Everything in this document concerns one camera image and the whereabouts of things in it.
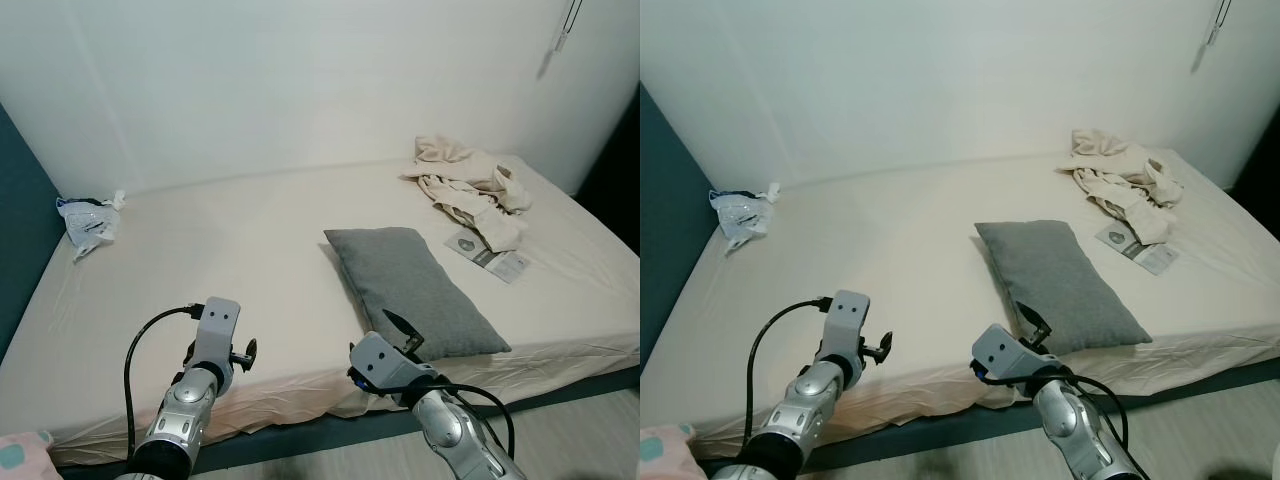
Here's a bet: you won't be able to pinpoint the grey pillow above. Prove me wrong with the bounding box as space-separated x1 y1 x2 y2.
974 220 1153 356
323 227 513 363

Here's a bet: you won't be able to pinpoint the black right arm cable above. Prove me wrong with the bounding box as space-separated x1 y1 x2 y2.
415 378 517 463
1050 370 1133 456

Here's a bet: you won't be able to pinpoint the pink patterned pillow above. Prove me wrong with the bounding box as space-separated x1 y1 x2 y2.
640 423 696 480
0 430 61 480

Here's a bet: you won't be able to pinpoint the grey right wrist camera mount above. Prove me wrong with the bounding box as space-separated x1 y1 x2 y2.
972 323 1048 389
349 332 423 403

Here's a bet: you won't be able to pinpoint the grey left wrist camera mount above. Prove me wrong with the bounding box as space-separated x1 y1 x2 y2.
818 290 871 361
190 297 242 369

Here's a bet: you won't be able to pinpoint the beige crumpled clothes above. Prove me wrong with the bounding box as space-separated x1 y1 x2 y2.
400 135 534 253
1055 128 1186 246

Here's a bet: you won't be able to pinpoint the bed with cream sheet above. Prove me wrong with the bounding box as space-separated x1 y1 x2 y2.
0 150 641 466
640 145 1280 461

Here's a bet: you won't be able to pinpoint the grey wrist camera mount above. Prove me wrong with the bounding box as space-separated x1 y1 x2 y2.
972 323 1048 389
190 297 242 369
818 290 871 361
349 332 423 403

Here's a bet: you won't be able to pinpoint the crumpled white blue bag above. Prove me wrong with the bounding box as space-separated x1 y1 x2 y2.
55 190 126 263
708 182 781 256

